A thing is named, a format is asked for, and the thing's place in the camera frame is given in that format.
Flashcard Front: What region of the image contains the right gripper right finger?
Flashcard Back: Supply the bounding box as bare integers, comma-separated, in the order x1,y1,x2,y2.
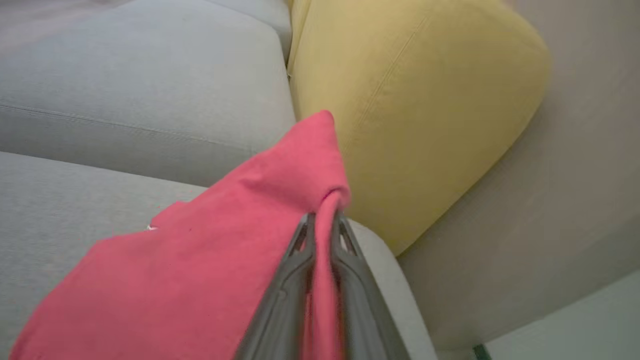
330,212,412,360

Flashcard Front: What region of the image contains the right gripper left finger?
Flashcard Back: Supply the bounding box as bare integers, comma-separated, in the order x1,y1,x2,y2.
235,212,317,360

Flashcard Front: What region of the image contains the red jersey with lettering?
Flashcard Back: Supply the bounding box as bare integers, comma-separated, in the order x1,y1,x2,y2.
10,110,351,360

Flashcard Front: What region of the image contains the yellow sofa pillow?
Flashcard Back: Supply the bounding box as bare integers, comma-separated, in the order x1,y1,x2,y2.
287,0,553,256

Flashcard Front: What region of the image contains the wide grey sofa seat cushion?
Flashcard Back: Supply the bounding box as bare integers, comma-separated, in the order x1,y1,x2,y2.
0,150,438,360

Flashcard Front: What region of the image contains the grey sofa chaise cushion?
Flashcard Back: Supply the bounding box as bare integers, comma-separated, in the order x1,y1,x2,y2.
0,0,297,188

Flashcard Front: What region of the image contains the grey sofa back cushion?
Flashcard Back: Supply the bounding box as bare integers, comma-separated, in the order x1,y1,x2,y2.
210,0,293,63

